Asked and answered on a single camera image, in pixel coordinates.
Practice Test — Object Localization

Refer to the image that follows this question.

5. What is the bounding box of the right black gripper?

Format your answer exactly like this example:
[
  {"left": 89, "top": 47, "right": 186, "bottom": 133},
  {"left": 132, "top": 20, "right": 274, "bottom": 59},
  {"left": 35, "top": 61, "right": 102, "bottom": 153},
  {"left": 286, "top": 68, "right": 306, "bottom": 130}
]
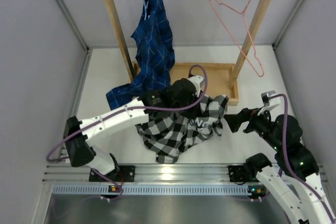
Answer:
[{"left": 224, "top": 104, "right": 282, "bottom": 151}]

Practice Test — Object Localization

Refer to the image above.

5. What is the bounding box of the black white checkered shirt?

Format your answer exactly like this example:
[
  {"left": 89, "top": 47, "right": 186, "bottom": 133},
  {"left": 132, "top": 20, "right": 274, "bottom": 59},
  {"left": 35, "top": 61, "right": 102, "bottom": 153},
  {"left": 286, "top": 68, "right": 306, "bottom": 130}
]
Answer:
[{"left": 135, "top": 94, "right": 229, "bottom": 164}]

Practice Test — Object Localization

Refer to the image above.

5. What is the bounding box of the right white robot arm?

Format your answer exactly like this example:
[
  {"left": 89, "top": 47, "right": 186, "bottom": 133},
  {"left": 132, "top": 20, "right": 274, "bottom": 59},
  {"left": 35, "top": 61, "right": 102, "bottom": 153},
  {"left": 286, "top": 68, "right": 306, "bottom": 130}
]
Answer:
[{"left": 224, "top": 108, "right": 335, "bottom": 223}]

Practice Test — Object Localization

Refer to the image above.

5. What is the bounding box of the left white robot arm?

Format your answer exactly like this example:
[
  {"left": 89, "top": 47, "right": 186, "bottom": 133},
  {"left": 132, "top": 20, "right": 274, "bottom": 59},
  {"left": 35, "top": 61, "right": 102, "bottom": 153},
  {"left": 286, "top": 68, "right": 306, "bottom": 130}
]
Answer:
[{"left": 64, "top": 75, "right": 206, "bottom": 182}]

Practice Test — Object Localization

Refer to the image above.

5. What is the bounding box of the blue plaid shirt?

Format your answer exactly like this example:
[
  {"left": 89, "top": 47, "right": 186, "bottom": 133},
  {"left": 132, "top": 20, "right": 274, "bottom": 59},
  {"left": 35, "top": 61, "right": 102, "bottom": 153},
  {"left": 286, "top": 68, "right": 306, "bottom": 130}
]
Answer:
[{"left": 106, "top": 0, "right": 175, "bottom": 110}]

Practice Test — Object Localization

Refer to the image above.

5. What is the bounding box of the wooden clothes rack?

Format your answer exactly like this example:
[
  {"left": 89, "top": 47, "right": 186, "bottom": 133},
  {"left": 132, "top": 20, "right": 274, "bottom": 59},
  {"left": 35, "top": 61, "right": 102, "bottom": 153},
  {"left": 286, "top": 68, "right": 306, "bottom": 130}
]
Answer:
[{"left": 104, "top": 0, "right": 271, "bottom": 106}]

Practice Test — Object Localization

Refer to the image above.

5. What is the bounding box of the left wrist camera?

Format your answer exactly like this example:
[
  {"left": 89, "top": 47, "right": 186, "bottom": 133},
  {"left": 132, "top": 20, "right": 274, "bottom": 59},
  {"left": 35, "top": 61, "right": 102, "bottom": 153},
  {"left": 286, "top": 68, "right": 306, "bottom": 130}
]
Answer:
[{"left": 188, "top": 75, "right": 205, "bottom": 97}]

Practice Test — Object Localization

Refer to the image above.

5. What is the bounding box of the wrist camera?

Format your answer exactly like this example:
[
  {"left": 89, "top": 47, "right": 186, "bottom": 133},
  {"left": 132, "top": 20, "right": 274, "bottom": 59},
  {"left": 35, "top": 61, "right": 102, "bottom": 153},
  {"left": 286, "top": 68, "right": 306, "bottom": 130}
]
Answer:
[
  {"left": 257, "top": 90, "right": 281, "bottom": 115},
  {"left": 188, "top": 75, "right": 205, "bottom": 97}
]

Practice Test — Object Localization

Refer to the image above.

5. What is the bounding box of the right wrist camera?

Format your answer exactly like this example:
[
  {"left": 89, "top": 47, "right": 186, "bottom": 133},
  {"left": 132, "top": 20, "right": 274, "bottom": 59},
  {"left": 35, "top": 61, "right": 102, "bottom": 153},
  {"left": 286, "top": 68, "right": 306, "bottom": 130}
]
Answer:
[{"left": 257, "top": 90, "right": 281, "bottom": 115}]

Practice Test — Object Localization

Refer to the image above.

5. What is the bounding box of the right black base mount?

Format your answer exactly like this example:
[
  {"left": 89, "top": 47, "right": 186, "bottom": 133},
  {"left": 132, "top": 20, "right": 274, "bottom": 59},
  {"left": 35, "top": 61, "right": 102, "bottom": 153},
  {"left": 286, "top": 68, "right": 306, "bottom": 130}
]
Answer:
[{"left": 228, "top": 165, "right": 257, "bottom": 185}]

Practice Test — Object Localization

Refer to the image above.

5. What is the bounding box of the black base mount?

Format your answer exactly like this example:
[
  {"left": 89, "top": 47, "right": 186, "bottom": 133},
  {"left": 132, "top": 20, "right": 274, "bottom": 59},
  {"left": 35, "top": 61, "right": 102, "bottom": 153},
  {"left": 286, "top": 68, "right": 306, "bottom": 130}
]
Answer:
[
  {"left": 228, "top": 165, "right": 257, "bottom": 185},
  {"left": 89, "top": 165, "right": 135, "bottom": 182}
]

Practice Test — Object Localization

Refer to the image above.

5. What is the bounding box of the aluminium mounting rail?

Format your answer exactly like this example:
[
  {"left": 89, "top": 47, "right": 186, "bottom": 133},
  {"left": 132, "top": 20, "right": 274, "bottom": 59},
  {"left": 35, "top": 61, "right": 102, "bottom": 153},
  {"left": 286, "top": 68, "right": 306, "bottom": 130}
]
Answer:
[{"left": 43, "top": 163, "right": 329, "bottom": 183}]

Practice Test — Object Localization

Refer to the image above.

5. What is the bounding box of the light blue wire hanger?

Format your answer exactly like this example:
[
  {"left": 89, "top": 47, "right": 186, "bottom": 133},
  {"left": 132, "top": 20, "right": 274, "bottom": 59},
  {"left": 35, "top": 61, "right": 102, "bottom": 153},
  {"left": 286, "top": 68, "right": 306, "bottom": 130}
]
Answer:
[{"left": 143, "top": 0, "right": 148, "bottom": 20}]

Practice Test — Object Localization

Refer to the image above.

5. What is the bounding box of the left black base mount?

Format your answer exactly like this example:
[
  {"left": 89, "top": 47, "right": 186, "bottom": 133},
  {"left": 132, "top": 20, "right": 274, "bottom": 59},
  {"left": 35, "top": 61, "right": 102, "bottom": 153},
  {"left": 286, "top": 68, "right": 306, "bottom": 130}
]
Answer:
[{"left": 89, "top": 165, "right": 135, "bottom": 182}]

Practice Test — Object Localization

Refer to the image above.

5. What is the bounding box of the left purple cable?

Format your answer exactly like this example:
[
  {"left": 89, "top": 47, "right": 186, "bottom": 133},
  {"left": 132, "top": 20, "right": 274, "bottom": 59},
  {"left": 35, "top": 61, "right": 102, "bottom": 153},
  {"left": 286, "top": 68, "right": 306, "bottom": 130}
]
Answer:
[{"left": 46, "top": 64, "right": 208, "bottom": 163}]

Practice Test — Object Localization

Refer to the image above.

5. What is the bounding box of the slotted grey cable duct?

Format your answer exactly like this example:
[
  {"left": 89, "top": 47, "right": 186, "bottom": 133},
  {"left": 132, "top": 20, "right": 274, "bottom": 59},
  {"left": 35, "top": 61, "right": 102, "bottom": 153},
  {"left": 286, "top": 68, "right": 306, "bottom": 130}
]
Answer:
[{"left": 52, "top": 184, "right": 266, "bottom": 196}]

